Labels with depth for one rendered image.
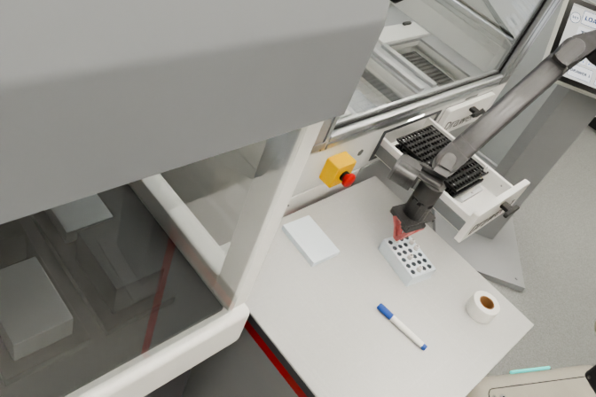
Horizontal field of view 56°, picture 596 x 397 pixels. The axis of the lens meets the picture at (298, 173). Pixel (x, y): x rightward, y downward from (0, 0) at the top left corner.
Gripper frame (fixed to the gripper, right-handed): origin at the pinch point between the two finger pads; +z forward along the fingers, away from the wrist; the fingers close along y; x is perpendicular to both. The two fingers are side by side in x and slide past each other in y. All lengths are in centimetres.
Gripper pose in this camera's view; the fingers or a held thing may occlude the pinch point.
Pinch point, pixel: (397, 237)
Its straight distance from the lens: 143.3
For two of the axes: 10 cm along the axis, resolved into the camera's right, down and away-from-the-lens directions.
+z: -3.1, 7.1, 6.3
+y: -8.1, 1.5, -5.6
